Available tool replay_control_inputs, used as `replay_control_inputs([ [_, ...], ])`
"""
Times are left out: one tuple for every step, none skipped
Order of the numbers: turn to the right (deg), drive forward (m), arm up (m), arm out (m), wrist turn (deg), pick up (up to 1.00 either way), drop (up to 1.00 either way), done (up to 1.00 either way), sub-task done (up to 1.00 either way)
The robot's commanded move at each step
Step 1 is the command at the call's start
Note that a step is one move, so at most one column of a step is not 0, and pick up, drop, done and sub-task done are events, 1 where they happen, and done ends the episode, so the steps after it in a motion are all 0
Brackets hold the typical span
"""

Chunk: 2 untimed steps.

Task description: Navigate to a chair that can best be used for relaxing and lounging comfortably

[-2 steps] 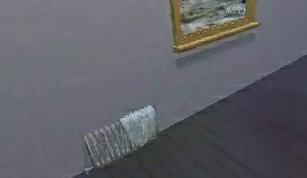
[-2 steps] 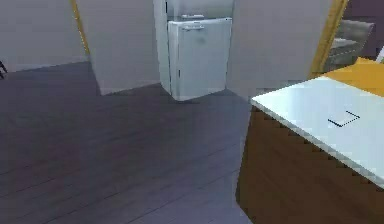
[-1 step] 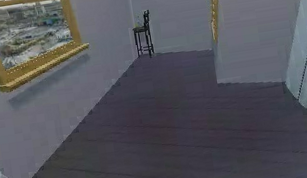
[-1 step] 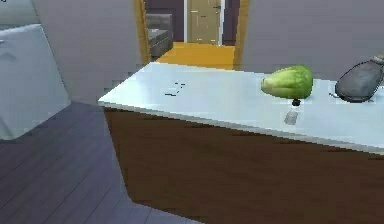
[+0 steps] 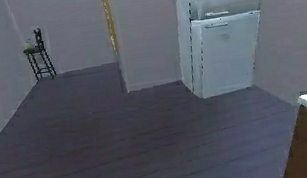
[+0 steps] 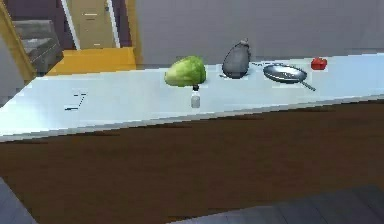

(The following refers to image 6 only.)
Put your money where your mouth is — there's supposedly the small clear bottle black cap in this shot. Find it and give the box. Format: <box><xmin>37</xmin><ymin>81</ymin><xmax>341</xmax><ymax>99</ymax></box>
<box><xmin>190</xmin><ymin>84</ymin><xmax>202</xmax><ymax>110</ymax></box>

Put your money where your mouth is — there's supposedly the green lettuce head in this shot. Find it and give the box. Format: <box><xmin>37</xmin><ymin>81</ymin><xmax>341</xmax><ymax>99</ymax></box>
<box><xmin>163</xmin><ymin>55</ymin><xmax>208</xmax><ymax>88</ymax></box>

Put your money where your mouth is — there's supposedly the white worktop counter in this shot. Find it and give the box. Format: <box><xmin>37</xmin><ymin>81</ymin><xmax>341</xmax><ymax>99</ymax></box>
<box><xmin>0</xmin><ymin>52</ymin><xmax>384</xmax><ymax>144</ymax></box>

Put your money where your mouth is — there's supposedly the dark grey kettle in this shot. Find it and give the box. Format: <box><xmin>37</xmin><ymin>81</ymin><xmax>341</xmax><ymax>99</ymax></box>
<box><xmin>221</xmin><ymin>37</ymin><xmax>252</xmax><ymax>80</ymax></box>

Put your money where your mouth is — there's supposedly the grey frying pan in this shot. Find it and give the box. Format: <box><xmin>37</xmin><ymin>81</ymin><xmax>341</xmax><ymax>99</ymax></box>
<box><xmin>262</xmin><ymin>63</ymin><xmax>317</xmax><ymax>92</ymax></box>

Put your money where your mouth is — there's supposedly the thin black utensil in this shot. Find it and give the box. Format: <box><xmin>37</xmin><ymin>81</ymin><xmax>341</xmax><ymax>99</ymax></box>
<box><xmin>64</xmin><ymin>92</ymin><xmax>88</xmax><ymax>111</ymax></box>

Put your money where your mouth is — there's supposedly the tan room door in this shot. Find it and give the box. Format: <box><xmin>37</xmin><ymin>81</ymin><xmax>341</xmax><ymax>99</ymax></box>
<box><xmin>65</xmin><ymin>0</ymin><xmax>118</xmax><ymax>50</ymax></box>

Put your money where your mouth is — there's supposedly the red tomato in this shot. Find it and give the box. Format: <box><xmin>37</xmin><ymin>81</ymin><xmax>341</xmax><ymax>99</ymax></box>
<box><xmin>310</xmin><ymin>57</ymin><xmax>328</xmax><ymax>71</ymax></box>

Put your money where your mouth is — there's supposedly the grey sofa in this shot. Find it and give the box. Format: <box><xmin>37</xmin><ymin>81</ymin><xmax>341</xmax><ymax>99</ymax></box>
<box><xmin>12</xmin><ymin>19</ymin><xmax>64</xmax><ymax>76</ymax></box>

